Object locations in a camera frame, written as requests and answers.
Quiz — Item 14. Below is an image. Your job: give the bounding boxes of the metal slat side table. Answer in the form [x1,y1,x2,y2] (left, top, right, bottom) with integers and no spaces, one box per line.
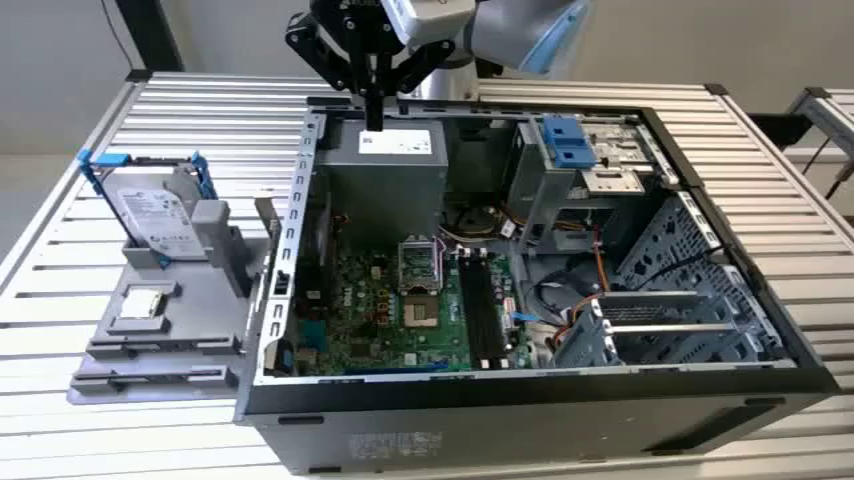
[745,85,854,221]

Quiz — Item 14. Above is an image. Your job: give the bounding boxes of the CPU socket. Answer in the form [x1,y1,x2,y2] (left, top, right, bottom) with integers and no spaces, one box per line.
[397,293,446,332]

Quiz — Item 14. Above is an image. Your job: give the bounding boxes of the orange red yellow wire bundle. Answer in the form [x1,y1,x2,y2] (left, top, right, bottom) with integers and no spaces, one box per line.
[543,222,612,354]

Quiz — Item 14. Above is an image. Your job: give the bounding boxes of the black and grey PC case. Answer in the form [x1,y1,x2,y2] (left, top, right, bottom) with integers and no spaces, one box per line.
[233,93,843,476]

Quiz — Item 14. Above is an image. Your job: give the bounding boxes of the black post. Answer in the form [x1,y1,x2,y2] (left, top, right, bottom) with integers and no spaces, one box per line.
[113,0,186,81]

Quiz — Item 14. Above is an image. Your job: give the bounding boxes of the grey wrist camera housing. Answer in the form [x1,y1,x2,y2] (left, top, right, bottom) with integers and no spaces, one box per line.
[380,0,476,50]

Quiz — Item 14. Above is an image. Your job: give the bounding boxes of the grey parts rack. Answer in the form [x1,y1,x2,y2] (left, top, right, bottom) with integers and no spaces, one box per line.
[65,197,285,407]

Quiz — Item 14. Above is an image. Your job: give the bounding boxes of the grey metal drive cage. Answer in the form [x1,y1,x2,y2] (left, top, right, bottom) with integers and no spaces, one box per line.
[505,112,672,251]

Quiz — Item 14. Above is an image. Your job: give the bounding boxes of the RAM slot with white latches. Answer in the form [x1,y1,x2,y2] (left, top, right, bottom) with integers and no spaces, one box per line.
[464,248,498,370]
[477,248,514,370]

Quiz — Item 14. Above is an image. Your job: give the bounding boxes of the metal socket cover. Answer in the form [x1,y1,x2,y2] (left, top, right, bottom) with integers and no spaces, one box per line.
[396,233,446,296]

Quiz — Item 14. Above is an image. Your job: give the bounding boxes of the grey power supply unit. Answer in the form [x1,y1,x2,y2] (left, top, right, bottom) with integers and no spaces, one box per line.
[310,118,449,254]

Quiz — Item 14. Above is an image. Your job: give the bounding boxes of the silver CPU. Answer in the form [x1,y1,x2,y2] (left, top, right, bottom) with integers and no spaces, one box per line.
[116,287,166,319]

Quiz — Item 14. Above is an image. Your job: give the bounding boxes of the graphics card with metal bracket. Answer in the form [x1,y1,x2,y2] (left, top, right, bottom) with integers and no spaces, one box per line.
[250,196,285,306]

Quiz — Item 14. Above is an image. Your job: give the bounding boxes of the yellow white black wire bundle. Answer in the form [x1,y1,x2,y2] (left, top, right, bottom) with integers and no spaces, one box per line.
[436,219,518,249]

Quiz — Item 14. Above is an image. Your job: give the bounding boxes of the thick black cables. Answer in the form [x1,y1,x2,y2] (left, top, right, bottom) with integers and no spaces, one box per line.
[522,267,605,346]

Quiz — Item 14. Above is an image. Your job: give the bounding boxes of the blue drive bay latch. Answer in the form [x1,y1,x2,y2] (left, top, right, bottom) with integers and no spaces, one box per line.
[541,114,589,170]

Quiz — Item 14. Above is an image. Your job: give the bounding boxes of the silver hard disk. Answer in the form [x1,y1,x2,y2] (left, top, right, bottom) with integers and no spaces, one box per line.
[98,167,206,261]

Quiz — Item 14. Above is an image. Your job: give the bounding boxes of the green motherboard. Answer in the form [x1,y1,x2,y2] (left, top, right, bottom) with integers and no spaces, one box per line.
[294,248,535,376]

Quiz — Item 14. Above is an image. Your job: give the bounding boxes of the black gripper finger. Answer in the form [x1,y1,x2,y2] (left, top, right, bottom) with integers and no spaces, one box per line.
[373,41,457,132]
[284,22,376,132]

